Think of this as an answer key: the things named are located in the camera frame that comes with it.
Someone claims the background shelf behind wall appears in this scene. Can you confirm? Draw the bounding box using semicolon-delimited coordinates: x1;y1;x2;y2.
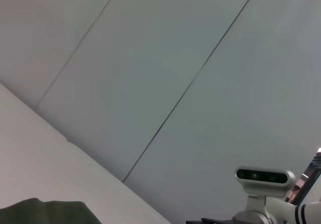
285;147;321;206

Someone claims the dark green FREE t-shirt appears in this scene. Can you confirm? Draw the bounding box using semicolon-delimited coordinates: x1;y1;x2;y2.
0;197;102;224

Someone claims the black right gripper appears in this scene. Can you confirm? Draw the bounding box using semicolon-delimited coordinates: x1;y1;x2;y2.
186;217;235;224

